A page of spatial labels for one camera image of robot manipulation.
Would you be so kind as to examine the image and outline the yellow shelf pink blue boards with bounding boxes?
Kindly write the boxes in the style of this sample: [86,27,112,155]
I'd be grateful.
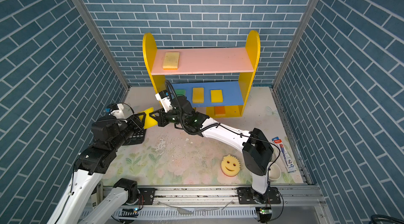
[143,30,261,118]

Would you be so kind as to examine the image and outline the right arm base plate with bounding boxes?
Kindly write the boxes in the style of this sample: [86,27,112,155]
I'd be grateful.
[236,187,281,205]

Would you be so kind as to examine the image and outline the pale yellow tan sponge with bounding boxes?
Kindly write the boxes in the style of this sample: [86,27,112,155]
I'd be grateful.
[162,52,180,70]

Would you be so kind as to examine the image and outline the smiley face round sponge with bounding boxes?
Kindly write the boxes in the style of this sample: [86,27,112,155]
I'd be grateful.
[221,155,241,177]

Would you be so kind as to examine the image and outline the bright yellow sponge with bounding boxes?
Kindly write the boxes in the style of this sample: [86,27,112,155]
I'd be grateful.
[210,89,224,103]
[138,107,158,129]

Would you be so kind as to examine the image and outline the black calculator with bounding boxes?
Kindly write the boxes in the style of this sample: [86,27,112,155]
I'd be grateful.
[123,129,146,146]

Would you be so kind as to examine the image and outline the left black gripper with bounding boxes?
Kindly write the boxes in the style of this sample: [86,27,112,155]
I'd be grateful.
[110,111,147,152]

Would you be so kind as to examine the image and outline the white bowl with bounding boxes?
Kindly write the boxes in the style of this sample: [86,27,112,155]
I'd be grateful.
[268,163,282,182]

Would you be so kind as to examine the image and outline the green sponge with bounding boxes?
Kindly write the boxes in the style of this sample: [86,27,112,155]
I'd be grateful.
[175,89,186,96]

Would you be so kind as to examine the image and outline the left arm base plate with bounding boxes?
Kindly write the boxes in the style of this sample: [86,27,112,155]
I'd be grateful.
[124,187,156,207]

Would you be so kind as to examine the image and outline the orange sponge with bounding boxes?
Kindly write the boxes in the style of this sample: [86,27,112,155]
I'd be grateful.
[214,106,226,117]

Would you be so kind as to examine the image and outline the yellow sponge rectangle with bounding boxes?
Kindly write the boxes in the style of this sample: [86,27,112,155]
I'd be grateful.
[192,87,204,104]

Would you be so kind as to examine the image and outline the aluminium front rail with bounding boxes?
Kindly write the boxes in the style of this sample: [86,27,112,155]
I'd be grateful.
[80,185,333,224]

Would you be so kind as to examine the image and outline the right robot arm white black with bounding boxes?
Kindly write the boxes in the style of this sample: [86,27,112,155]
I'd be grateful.
[150,80,274,204]

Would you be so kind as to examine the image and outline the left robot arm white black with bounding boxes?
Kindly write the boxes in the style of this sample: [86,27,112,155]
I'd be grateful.
[48,104,147,224]

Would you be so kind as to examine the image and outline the toothpaste box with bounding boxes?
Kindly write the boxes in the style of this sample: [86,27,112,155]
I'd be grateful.
[272,137,297,172]

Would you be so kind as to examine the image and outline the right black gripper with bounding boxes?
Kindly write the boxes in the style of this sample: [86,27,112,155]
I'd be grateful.
[149,107,189,127]

